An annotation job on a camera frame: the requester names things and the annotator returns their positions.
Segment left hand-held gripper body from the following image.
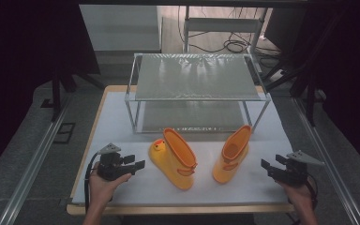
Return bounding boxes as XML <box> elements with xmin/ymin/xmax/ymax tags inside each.
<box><xmin>97</xmin><ymin>142</ymin><xmax>137</xmax><ymax>182</ymax></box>

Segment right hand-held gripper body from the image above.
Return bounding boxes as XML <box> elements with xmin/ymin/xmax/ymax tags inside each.
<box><xmin>268</xmin><ymin>150</ymin><xmax>325</xmax><ymax>188</ymax></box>

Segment yellow duck rain boot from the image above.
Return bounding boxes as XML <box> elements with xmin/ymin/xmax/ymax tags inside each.
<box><xmin>212</xmin><ymin>124</ymin><xmax>253</xmax><ymax>185</ymax></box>
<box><xmin>147</xmin><ymin>127</ymin><xmax>199</xmax><ymax>191</ymax></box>

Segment metal two-tier shoe rack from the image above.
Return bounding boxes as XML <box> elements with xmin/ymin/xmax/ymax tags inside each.
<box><xmin>124</xmin><ymin>52</ymin><xmax>273</xmax><ymax>135</ymax></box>

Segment person's left hand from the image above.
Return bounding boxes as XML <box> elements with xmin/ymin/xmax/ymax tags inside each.
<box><xmin>88</xmin><ymin>162</ymin><xmax>133</xmax><ymax>212</ymax></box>

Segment person's right hand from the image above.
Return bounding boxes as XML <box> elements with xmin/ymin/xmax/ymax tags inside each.
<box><xmin>277</xmin><ymin>177</ymin><xmax>316</xmax><ymax>213</ymax></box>

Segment white table mat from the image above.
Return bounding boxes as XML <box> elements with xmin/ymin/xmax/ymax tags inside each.
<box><xmin>71</xmin><ymin>90</ymin><xmax>295</xmax><ymax>205</ymax></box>

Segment black metal stand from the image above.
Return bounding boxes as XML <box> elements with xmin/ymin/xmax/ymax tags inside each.
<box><xmin>263</xmin><ymin>52</ymin><xmax>318</xmax><ymax>128</ymax></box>
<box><xmin>50</xmin><ymin>69</ymin><xmax>106</xmax><ymax>124</ymax></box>

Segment dark curtain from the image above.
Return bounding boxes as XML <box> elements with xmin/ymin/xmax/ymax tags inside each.
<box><xmin>303</xmin><ymin>0</ymin><xmax>360</xmax><ymax>181</ymax></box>
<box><xmin>0</xmin><ymin>0</ymin><xmax>101</xmax><ymax>182</ymax></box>

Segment white cabinet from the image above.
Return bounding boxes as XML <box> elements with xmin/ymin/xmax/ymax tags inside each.
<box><xmin>79</xmin><ymin>4</ymin><xmax>164</xmax><ymax>53</ymax></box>

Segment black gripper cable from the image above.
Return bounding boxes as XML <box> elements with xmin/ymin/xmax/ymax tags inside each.
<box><xmin>83</xmin><ymin>152</ymin><xmax>103</xmax><ymax>214</ymax></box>
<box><xmin>306</xmin><ymin>179</ymin><xmax>320</xmax><ymax>211</ymax></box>

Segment aluminium floor rail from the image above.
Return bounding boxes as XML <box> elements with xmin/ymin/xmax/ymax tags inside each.
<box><xmin>292</xmin><ymin>97</ymin><xmax>360</xmax><ymax>225</ymax></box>
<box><xmin>0</xmin><ymin>93</ymin><xmax>73</xmax><ymax>225</ymax></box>

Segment black floor cables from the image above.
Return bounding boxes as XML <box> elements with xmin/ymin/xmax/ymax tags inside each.
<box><xmin>177</xmin><ymin>5</ymin><xmax>283</xmax><ymax>68</ymax></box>

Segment grey metal frame stand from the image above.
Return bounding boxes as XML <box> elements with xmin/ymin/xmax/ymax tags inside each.
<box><xmin>183</xmin><ymin>5</ymin><xmax>269</xmax><ymax>54</ymax></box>

